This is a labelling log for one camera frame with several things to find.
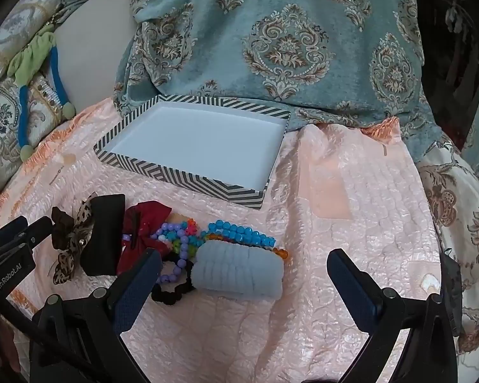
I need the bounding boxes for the grey damask cushion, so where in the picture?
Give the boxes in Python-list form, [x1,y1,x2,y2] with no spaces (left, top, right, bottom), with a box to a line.
[0,0,62,96]

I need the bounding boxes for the striped cardboard box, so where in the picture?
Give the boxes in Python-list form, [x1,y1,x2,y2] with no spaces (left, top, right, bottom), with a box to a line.
[93,94,291,210]

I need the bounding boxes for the multicolour round bead bracelet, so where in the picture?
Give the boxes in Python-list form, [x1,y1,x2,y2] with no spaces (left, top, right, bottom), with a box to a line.
[160,231,196,260]

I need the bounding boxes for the floral printed cloth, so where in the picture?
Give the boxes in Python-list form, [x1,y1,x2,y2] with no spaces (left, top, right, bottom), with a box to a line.
[417,139,479,368]

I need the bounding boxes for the orange beads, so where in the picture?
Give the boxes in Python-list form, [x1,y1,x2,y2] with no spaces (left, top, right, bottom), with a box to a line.
[269,247,290,265]

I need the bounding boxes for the red velvet bow clip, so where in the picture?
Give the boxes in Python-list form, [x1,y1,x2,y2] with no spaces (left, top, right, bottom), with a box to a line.
[117,202,172,274]

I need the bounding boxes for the teal damask cloth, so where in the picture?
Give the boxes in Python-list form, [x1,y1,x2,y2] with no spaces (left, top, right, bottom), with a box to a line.
[114,0,444,164]

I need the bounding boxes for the light blue fabric headband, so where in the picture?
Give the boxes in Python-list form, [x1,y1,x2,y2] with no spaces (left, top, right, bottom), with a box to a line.
[189,240,285,300]

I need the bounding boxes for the black hair tie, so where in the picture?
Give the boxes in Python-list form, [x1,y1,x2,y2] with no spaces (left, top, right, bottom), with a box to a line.
[151,261,198,304]

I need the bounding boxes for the floral embroidered cushion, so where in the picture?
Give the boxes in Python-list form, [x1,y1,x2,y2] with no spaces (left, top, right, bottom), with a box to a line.
[0,74,72,192]

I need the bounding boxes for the leopard print hair bow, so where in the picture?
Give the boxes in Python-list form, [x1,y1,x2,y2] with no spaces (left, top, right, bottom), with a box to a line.
[51,193,100,286]

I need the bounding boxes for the green and blue plush rope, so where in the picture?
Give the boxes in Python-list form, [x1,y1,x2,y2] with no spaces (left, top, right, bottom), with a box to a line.
[7,24,76,162]

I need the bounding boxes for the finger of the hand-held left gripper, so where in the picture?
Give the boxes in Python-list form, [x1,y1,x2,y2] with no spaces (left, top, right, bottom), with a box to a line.
[0,215,28,248]
[24,216,54,247]

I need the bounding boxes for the orange green teal bead bracelet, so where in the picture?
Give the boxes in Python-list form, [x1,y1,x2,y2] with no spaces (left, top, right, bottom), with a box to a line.
[181,217,208,248]

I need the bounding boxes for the purple bead bracelet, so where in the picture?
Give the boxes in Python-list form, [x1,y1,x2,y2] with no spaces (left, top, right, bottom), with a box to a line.
[149,222,188,286]

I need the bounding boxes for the blue bead bracelet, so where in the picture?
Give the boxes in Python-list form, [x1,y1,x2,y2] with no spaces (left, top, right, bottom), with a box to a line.
[201,219,276,248]

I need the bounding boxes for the beige cushion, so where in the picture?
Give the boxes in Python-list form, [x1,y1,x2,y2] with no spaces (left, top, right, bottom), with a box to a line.
[58,0,138,118]

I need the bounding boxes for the pink quilted blanket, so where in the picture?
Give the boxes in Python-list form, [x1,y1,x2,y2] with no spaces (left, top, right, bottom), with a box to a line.
[0,98,460,383]

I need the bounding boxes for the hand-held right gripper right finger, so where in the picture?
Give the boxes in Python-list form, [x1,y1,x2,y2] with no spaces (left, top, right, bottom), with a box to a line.
[326,248,458,383]

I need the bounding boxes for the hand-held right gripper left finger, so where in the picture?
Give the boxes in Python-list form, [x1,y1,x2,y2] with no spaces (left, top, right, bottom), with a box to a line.
[28,249,162,383]

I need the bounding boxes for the black fabric headband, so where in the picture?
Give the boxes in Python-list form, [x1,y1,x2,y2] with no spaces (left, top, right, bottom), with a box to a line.
[82,194,126,277]

